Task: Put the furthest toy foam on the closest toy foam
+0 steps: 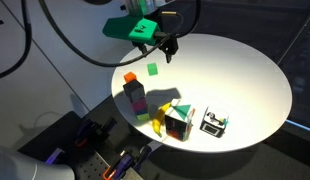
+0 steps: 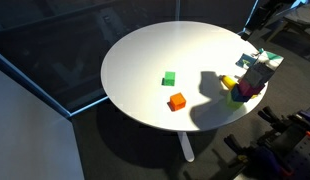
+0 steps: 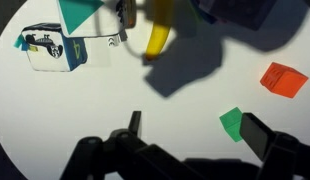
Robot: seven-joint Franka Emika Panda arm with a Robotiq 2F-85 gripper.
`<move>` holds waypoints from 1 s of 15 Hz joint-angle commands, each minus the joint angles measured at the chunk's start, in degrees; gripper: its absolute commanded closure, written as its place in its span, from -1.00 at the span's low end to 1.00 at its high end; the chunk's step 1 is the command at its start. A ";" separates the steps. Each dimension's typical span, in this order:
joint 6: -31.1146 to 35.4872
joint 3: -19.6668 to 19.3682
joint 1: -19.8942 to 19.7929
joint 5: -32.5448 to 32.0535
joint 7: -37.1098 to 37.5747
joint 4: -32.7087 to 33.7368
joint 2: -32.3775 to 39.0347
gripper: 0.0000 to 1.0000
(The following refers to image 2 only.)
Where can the foam cube with green triangle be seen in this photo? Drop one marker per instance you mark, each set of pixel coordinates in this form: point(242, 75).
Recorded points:
point(270, 59)

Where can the yellow toy banana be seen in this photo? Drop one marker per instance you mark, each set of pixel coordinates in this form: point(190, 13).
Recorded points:
point(227, 81)

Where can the small green cube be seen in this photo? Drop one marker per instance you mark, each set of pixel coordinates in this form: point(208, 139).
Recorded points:
point(169, 78)

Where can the small orange cube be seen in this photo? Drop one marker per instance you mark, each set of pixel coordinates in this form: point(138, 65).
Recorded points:
point(177, 101)

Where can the white table leg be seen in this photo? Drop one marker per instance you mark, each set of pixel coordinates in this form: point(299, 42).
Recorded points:
point(186, 148)

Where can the lime green block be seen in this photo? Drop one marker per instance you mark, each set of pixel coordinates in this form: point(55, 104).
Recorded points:
point(232, 102)

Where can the dark blue block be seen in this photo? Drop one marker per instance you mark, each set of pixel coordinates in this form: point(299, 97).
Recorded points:
point(238, 96)

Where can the magenta block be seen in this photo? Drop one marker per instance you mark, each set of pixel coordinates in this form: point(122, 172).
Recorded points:
point(245, 88)

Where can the dark grey cube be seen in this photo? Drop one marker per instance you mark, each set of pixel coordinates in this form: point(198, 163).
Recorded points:
point(258, 76)

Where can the black purple clamp orange tip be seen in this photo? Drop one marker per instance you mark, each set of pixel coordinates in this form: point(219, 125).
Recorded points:
point(261, 155)
point(278, 121)

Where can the black perforated mounting board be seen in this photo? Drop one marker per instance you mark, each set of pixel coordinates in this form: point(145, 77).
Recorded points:
point(303, 156)

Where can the blue lit metal frame rail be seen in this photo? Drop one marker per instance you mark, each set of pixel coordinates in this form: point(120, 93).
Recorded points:
point(35, 88)

